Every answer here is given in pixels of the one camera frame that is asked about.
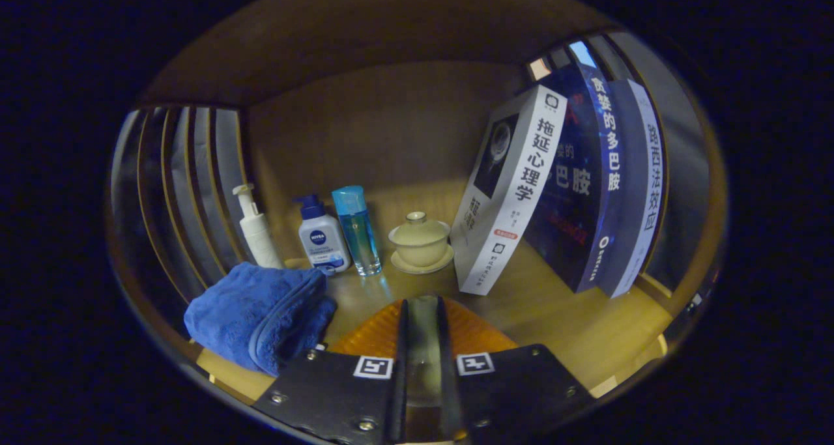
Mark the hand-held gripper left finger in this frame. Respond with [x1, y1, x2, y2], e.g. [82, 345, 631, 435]
[251, 297, 409, 445]

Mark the dark blue book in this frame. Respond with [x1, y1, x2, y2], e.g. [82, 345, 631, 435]
[525, 61, 626, 294]

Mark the pale green brush white base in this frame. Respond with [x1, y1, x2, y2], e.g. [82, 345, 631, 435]
[405, 295, 453, 442]

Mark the beige lidded tea cup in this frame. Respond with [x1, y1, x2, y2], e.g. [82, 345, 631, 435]
[388, 211, 455, 275]

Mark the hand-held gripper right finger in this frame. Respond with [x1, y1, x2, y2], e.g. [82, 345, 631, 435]
[435, 295, 597, 443]

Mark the pale blue book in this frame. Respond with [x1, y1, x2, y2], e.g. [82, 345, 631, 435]
[596, 78, 665, 299]

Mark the blue folded towel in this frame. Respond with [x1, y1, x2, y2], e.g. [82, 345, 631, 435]
[184, 261, 338, 377]

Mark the white bottle with blue cap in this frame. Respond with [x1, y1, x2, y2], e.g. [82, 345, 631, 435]
[293, 194, 351, 276]

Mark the white pump bottle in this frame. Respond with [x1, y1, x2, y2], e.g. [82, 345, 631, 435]
[233, 183, 285, 270]

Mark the wooden countertop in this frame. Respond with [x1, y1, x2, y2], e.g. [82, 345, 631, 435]
[195, 184, 675, 407]

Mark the clear blue bottle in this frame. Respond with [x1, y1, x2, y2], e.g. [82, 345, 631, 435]
[331, 185, 383, 277]

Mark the white book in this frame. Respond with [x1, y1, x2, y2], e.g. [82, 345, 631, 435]
[450, 84, 569, 296]

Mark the wooden cabinet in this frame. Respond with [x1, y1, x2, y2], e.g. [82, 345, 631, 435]
[108, 0, 727, 433]

